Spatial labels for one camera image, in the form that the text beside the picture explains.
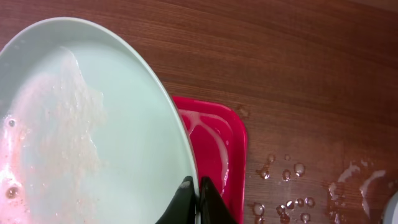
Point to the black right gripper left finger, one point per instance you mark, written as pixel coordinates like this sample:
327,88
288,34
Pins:
182,207

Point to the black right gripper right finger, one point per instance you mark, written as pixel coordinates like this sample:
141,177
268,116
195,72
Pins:
212,207

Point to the light blue plate top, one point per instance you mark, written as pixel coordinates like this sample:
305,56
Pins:
88,132

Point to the light blue plate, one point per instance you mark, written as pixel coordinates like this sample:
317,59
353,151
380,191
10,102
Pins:
88,132
390,215

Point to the red plastic tray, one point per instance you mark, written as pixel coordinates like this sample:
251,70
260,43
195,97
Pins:
219,140

